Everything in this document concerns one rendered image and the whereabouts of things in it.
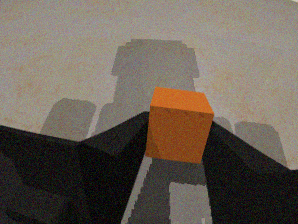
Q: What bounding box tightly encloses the orange block with black square mark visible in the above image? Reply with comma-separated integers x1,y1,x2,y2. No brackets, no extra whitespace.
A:
145,87,214,163

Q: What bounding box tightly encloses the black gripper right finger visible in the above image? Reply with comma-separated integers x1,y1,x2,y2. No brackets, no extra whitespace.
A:
201,121,298,224

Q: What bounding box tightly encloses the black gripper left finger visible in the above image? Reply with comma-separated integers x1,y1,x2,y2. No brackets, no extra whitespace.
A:
0,111,149,224

